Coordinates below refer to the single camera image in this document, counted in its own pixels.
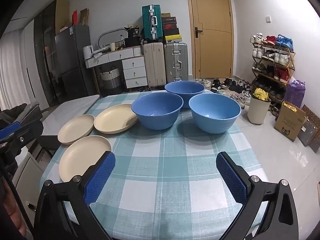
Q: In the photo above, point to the wooden shoe rack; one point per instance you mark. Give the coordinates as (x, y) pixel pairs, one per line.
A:
(287, 66)

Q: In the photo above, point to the white light switch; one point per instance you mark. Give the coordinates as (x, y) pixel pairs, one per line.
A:
(268, 19)

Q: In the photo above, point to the grey padded chair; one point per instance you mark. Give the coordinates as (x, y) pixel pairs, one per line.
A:
(27, 111)

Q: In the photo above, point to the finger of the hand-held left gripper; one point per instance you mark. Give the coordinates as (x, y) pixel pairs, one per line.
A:
(8, 128)
(31, 131)

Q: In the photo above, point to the pile of loose shoes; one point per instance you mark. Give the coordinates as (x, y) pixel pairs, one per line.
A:
(225, 83)

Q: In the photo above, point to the beige round plate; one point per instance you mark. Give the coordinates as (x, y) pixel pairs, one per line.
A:
(80, 158)
(75, 130)
(112, 120)

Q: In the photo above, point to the dark grey fridge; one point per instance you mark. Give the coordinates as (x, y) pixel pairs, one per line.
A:
(72, 55)

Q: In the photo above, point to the blue plastic bowl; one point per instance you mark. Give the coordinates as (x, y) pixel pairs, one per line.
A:
(215, 125)
(155, 120)
(185, 90)

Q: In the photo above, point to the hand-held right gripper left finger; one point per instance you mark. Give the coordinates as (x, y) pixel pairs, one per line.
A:
(100, 177)

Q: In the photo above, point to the yellow plastic bag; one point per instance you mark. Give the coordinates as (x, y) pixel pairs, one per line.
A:
(261, 95)

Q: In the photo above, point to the purple plastic bag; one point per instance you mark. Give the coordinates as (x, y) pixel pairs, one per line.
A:
(296, 95)

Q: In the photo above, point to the beige suitcase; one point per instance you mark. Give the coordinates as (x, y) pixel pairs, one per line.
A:
(155, 65)

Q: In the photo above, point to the black red logo shoe box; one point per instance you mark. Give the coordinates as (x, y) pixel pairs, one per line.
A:
(170, 26)

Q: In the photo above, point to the tan wooden door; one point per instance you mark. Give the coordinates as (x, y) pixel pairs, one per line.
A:
(212, 17)

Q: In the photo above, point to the white wardrobe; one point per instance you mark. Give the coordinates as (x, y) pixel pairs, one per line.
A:
(32, 67)

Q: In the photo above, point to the grey marble side table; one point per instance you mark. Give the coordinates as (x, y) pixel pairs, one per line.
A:
(72, 107)

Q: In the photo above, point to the white dressing table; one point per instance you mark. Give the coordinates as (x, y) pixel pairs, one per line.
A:
(132, 67)

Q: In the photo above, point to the brown paper bag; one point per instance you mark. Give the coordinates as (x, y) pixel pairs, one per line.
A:
(315, 142)

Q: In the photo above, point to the brown shoe box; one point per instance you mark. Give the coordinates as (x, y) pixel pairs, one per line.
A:
(167, 15)

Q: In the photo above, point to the yellow black shoe box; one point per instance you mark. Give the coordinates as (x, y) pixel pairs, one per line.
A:
(172, 38)

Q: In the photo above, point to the brown cardboard box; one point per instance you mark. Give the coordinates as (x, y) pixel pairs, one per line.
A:
(287, 125)

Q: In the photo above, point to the white cup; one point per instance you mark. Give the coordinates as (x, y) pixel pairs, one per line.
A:
(112, 46)

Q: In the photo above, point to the silver suitcase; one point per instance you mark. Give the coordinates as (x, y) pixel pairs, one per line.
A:
(175, 62)

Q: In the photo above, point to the beige trash bin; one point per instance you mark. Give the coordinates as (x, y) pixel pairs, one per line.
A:
(258, 112)

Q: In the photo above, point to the white curtain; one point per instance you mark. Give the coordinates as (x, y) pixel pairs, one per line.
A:
(11, 75)

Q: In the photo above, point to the grey flat bag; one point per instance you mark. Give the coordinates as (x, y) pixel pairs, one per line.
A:
(308, 133)

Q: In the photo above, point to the black bag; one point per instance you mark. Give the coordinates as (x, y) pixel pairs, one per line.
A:
(132, 38)

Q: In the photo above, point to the oval mirror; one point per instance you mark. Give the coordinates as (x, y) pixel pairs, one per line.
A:
(110, 36)

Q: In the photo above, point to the white low cabinet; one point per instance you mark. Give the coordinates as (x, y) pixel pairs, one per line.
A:
(26, 177)

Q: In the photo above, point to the teal checked tablecloth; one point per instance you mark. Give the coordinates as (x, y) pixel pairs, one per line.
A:
(162, 175)

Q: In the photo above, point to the person's left hand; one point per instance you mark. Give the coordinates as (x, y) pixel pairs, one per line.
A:
(12, 215)

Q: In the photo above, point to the grey white laundry basket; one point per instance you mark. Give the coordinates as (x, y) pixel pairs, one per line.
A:
(110, 80)

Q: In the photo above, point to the clear water bottle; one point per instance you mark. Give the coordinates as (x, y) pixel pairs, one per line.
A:
(121, 41)

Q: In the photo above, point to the teal suitcase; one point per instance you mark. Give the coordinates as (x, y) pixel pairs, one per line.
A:
(151, 22)

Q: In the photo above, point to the white small appliance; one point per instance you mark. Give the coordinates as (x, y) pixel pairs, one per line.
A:
(88, 52)

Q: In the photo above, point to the brown cardboard piece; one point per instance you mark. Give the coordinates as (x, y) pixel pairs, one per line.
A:
(85, 17)

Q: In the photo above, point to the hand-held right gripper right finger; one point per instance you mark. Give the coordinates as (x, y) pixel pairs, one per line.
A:
(232, 180)

